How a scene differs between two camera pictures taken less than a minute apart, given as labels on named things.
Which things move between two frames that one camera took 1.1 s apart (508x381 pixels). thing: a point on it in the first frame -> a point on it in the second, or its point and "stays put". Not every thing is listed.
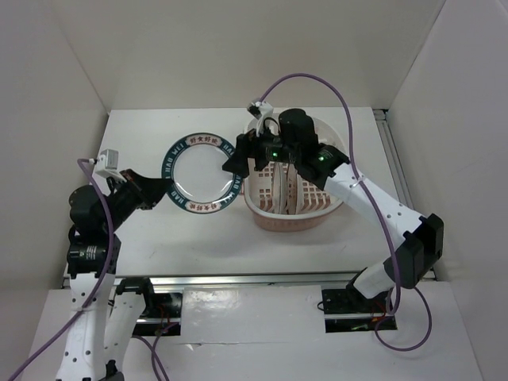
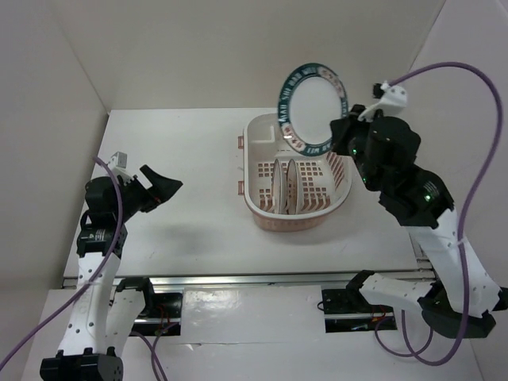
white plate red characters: [279, 189] stays put
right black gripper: [247, 144] -> [340, 126]
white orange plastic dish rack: [317, 204] stays put
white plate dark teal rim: [201, 186] -> [312, 95]
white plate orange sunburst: [291, 190] stays put
